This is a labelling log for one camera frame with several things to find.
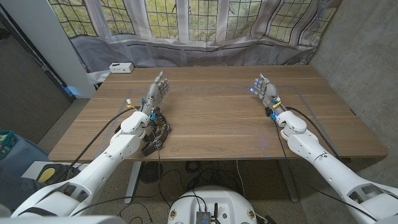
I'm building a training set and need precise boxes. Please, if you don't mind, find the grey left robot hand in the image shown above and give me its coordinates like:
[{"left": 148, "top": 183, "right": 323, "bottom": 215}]
[{"left": 140, "top": 70, "right": 171, "bottom": 111}]

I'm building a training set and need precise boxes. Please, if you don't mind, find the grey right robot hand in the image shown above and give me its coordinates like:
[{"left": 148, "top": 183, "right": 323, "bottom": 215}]
[{"left": 250, "top": 73, "right": 285, "bottom": 113}]

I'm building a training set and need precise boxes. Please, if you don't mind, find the black half-moon tambourine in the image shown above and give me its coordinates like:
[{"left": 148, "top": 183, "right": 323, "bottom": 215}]
[{"left": 114, "top": 107, "right": 172, "bottom": 157}]

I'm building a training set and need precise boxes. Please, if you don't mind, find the white power strip box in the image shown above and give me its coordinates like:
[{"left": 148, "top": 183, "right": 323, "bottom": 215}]
[{"left": 109, "top": 62, "right": 135, "bottom": 74}]

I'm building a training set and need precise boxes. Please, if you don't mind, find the printed window backdrop cloth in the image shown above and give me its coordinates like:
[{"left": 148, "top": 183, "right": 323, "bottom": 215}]
[{"left": 48, "top": 0, "right": 343, "bottom": 74}]

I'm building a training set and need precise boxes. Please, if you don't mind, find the round black floor fan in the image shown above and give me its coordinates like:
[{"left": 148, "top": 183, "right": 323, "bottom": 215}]
[{"left": 139, "top": 161, "right": 164, "bottom": 184}]

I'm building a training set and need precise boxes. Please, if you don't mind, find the white table leg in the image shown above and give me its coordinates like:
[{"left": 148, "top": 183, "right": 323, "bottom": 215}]
[{"left": 124, "top": 161, "right": 142, "bottom": 205}]

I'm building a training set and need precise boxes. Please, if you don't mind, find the grey table leg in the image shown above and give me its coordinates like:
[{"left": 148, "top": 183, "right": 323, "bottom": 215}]
[{"left": 277, "top": 159, "right": 300, "bottom": 203}]

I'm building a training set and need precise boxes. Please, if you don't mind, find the white robot torso base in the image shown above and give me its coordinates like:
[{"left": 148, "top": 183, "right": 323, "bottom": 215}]
[{"left": 167, "top": 185, "right": 258, "bottom": 224}]

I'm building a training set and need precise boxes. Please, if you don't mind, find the small silver computer box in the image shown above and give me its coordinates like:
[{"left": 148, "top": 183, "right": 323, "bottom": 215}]
[{"left": 195, "top": 210, "right": 211, "bottom": 224}]

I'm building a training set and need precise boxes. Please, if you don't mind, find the yellow black foot pedal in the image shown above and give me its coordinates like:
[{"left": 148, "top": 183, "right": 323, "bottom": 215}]
[{"left": 36, "top": 164, "right": 63, "bottom": 184}]

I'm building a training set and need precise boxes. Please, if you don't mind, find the white pedal platform box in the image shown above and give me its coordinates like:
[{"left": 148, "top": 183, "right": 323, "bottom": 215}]
[{"left": 21, "top": 161, "right": 91, "bottom": 187}]

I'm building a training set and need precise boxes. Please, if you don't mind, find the blue padded seat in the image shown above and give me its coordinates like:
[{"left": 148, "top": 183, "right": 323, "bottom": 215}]
[{"left": 0, "top": 133, "right": 52, "bottom": 212}]

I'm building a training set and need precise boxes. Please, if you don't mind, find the teal plastic basket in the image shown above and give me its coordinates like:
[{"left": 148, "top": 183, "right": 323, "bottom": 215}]
[{"left": 0, "top": 129, "right": 18, "bottom": 159}]

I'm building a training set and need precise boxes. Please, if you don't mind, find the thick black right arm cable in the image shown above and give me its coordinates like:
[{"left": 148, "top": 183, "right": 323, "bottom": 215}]
[{"left": 284, "top": 106, "right": 343, "bottom": 159}]

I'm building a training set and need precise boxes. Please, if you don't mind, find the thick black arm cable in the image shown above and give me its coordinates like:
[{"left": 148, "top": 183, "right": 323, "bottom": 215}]
[
  {"left": 52, "top": 105, "right": 141, "bottom": 184},
  {"left": 284, "top": 106, "right": 343, "bottom": 159}
]

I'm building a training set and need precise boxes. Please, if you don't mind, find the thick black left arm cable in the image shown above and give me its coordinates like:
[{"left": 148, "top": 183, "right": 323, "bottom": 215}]
[{"left": 52, "top": 105, "right": 141, "bottom": 184}]

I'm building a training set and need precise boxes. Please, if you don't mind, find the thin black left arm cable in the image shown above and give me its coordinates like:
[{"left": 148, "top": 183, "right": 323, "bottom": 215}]
[{"left": 70, "top": 146, "right": 175, "bottom": 217}]

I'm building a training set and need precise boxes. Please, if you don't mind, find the white floor cable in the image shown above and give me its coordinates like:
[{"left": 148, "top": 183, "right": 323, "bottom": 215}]
[{"left": 235, "top": 160, "right": 246, "bottom": 198}]

